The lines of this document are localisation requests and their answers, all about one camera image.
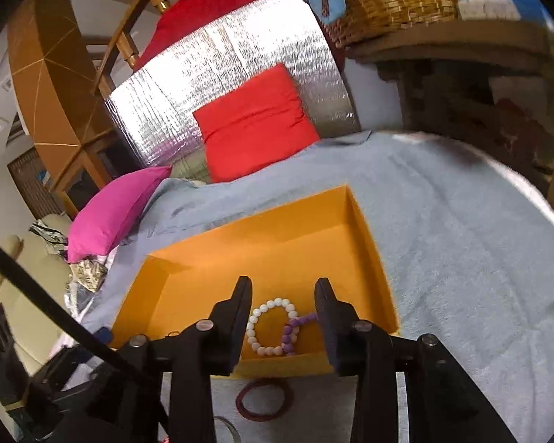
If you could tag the brown door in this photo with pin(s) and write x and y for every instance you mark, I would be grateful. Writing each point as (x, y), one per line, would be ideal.
(32, 180)

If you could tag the pink pillow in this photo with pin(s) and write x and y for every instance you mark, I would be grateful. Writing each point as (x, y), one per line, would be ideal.
(111, 212)

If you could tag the wicker basket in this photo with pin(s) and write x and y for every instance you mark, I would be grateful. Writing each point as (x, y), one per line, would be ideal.
(397, 0)

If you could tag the silver foil insulation panel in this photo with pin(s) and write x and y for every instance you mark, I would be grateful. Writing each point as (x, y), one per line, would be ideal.
(240, 41)

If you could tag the orange wooden cabinet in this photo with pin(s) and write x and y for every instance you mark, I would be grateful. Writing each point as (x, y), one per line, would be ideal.
(41, 55)

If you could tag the light blue blanket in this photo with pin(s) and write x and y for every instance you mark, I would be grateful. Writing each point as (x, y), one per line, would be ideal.
(443, 240)

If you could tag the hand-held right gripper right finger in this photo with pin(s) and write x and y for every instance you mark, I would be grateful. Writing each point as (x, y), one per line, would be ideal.
(328, 341)

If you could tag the wooden railing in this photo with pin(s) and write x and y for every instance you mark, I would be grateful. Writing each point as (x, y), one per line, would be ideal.
(120, 41)

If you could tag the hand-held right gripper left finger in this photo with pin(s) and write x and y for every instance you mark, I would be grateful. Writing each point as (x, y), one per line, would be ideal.
(242, 327)

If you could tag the wooden shelf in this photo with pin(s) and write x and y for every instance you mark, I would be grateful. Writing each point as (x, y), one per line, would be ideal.
(443, 37)

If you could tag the grey-green cushion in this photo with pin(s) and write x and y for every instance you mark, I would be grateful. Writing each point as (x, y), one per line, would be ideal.
(191, 170)

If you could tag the orange cardboard box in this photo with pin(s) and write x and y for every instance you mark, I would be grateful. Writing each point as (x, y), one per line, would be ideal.
(267, 249)

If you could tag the black and white patterned cloth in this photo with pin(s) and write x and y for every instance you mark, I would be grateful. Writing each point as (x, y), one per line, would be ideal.
(90, 274)

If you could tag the white bed sheet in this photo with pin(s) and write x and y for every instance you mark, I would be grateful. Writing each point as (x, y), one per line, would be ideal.
(90, 304)

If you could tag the white box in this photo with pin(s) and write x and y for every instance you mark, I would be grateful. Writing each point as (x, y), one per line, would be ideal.
(489, 8)

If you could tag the beige sofa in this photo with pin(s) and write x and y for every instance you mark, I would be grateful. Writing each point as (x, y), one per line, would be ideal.
(37, 249)

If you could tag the small red pillow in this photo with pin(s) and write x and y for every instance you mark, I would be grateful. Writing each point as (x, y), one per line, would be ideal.
(254, 124)

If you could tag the large red cushion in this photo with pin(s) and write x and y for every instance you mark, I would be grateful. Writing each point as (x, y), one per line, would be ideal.
(198, 4)

